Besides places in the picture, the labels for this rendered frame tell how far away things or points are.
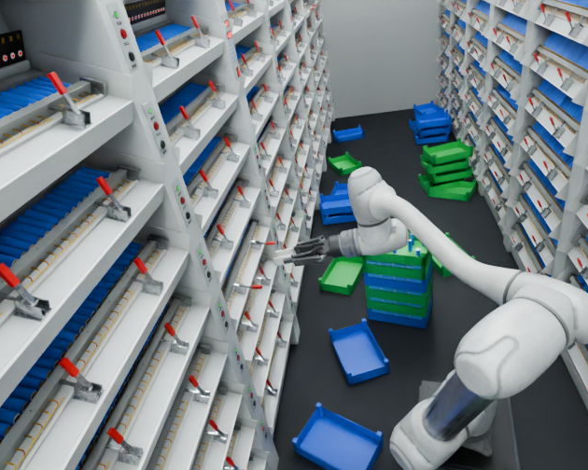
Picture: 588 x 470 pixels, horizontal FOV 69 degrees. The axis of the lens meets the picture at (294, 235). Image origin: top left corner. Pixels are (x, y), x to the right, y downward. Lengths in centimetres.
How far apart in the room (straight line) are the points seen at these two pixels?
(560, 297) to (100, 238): 89
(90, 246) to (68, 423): 29
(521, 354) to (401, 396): 121
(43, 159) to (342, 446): 157
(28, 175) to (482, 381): 83
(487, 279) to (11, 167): 96
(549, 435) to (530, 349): 115
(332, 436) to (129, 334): 123
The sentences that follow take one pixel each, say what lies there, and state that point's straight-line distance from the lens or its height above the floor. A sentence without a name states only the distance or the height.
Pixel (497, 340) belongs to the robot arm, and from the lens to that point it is 90.
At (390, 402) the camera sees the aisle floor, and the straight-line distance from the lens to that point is 204.
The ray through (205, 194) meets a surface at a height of 113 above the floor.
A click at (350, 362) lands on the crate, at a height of 0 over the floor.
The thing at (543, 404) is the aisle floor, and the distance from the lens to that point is 213.
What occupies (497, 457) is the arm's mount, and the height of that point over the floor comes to 22.
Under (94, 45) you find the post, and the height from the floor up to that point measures 160.
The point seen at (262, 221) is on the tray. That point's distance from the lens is 184.
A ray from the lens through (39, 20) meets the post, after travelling 102.
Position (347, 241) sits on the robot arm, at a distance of 136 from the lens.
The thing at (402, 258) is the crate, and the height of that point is 43.
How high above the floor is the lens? 167
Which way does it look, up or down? 32 degrees down
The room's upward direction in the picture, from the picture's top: 12 degrees counter-clockwise
